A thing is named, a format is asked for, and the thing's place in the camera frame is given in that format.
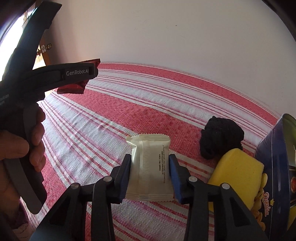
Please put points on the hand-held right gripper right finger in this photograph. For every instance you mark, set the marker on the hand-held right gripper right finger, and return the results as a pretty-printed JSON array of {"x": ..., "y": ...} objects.
[{"x": 176, "y": 177}]

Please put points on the person's left forearm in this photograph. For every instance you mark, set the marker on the person's left forearm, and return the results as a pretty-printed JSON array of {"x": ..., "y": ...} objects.
[{"x": 22, "y": 217}]

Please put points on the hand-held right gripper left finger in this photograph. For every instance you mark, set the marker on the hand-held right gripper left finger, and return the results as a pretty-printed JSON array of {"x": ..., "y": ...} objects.
[{"x": 124, "y": 183}]

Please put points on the person's left hand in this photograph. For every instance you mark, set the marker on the person's left hand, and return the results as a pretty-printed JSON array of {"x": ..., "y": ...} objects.
[{"x": 13, "y": 148}]

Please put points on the white snack packet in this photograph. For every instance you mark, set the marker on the white snack packet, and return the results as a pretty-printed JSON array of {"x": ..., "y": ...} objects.
[{"x": 150, "y": 166}]

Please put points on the bright window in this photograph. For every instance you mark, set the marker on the bright window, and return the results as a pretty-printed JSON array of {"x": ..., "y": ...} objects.
[{"x": 11, "y": 37}]

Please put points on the large yellow sponge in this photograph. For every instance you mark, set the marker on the large yellow sponge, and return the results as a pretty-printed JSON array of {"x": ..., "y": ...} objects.
[{"x": 238, "y": 171}]

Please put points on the wooden door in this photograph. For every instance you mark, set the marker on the wooden door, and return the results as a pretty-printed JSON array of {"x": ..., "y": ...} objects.
[{"x": 44, "y": 61}]

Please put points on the blue round tin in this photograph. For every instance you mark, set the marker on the blue round tin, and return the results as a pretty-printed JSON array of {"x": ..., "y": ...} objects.
[{"x": 275, "y": 176}]

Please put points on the black cloth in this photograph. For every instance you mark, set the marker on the black cloth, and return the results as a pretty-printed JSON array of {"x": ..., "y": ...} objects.
[{"x": 220, "y": 136}]

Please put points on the red striped tablecloth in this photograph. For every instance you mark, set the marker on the red striped tablecloth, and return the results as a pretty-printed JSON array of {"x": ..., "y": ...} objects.
[{"x": 143, "y": 99}]

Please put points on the red brown snack packet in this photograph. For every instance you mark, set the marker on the red brown snack packet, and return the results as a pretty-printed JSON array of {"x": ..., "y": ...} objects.
[{"x": 76, "y": 87}]

